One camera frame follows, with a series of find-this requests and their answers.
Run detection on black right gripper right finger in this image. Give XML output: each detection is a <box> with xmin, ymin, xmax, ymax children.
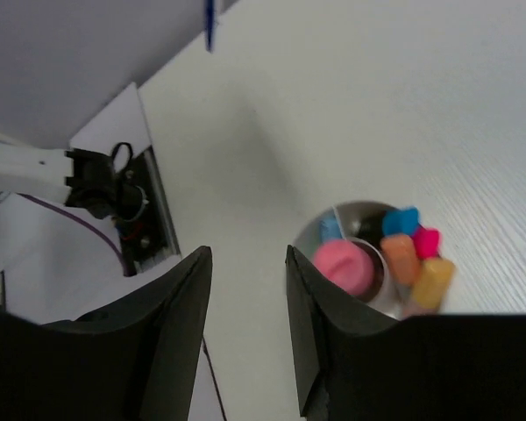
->
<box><xmin>286</xmin><ymin>247</ymin><xmax>526</xmax><ymax>420</ymax></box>

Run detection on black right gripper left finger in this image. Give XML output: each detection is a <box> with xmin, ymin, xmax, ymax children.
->
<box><xmin>0</xmin><ymin>246</ymin><xmax>212</xmax><ymax>420</ymax></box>

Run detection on pink capped highlighter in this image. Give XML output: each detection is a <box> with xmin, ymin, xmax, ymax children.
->
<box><xmin>312</xmin><ymin>239</ymin><xmax>374</xmax><ymax>296</ymax></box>

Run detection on yellow capped orange highlighter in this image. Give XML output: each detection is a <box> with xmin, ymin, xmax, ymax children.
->
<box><xmin>410</xmin><ymin>258</ymin><xmax>456</xmax><ymax>310</ymax></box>

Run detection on grey highlighter orange cap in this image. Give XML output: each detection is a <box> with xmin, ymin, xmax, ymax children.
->
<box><xmin>380</xmin><ymin>234</ymin><xmax>421</xmax><ymax>286</ymax></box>

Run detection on blue transparent highlighter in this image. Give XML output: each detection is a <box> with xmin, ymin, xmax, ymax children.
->
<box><xmin>319</xmin><ymin>214</ymin><xmax>344</xmax><ymax>243</ymax></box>

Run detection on black highlighter pink cap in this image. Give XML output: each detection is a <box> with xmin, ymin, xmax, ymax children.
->
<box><xmin>411</xmin><ymin>225</ymin><xmax>442</xmax><ymax>260</ymax></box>

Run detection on black highlighter blue cap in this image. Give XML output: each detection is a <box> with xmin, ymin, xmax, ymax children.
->
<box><xmin>381</xmin><ymin>207</ymin><xmax>420</xmax><ymax>237</ymax></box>

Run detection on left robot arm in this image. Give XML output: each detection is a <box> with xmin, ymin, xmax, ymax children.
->
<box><xmin>0</xmin><ymin>133</ymin><xmax>148</xmax><ymax>221</ymax></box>

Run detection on white round pen holder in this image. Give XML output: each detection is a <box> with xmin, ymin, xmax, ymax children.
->
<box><xmin>294</xmin><ymin>202</ymin><xmax>455</xmax><ymax>319</ymax></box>

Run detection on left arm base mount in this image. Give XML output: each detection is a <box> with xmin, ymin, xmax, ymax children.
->
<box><xmin>111</xmin><ymin>142</ymin><xmax>180</xmax><ymax>276</ymax></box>

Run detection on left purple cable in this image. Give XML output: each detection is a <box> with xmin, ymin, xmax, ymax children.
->
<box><xmin>17</xmin><ymin>192</ymin><xmax>137</xmax><ymax>277</ymax></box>

